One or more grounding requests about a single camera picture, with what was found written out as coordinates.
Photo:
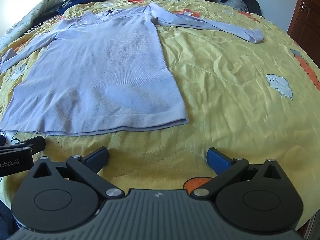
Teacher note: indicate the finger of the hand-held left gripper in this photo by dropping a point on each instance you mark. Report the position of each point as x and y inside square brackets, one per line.
[35, 143]

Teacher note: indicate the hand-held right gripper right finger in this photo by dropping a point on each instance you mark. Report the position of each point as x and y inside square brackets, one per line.
[217, 160]

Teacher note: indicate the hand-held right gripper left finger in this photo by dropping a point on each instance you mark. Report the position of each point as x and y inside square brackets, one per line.
[98, 158]

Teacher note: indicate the lavender long-sleeved sweater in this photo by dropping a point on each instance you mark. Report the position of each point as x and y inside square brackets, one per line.
[100, 75]

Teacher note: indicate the yellow printed blanket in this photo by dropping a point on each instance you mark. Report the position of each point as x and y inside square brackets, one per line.
[237, 105]

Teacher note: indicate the pale floral quilt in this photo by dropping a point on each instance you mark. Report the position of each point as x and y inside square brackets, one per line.
[37, 7]

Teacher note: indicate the clear plastic bag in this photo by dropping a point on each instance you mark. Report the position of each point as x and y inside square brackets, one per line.
[236, 3]

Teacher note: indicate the black bag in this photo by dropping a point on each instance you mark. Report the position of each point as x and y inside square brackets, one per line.
[252, 5]

